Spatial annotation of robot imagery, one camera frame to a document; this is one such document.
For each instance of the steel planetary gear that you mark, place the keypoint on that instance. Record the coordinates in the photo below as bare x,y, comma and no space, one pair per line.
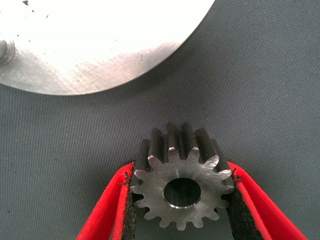
212,180

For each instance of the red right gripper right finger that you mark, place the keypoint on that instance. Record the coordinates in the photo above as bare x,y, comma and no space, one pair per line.
262,220

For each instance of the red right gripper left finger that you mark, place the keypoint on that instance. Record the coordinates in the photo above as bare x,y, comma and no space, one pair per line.
100,220

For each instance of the round metal carrier plate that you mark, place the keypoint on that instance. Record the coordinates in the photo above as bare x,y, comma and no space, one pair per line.
100,37

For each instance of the dark grey table cloth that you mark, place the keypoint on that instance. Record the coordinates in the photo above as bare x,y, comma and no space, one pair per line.
250,75

